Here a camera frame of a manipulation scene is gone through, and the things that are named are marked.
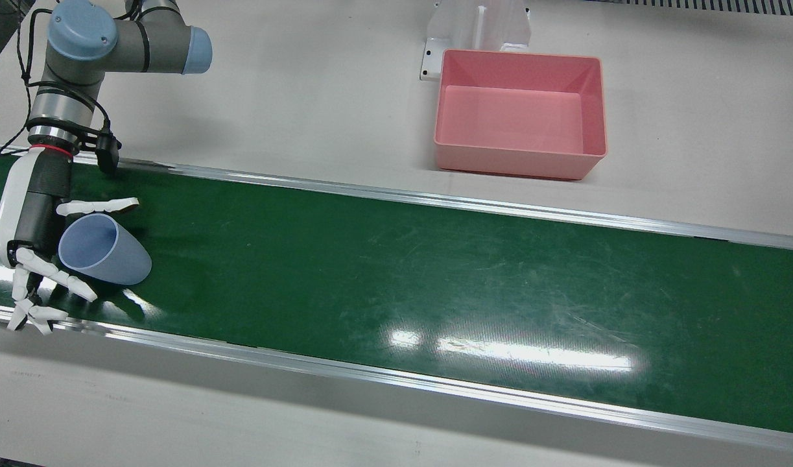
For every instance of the pink plastic box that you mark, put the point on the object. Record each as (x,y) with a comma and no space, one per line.
(513,117)

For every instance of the silver conveyor side rail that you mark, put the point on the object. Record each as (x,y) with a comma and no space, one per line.
(435,201)
(402,383)

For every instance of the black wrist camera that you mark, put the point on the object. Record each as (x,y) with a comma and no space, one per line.
(109,152)

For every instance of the light blue plastic cup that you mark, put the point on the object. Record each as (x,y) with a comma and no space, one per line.
(107,253)

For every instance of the right robot dexterous hand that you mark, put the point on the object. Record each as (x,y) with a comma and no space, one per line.
(30,214)

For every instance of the green conveyor belt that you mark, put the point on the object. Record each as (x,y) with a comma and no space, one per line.
(370,272)

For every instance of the right grey UR5e arm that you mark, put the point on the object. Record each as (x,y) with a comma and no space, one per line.
(137,45)

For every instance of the ribbed metal grille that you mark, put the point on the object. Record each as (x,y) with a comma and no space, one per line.
(727,5)

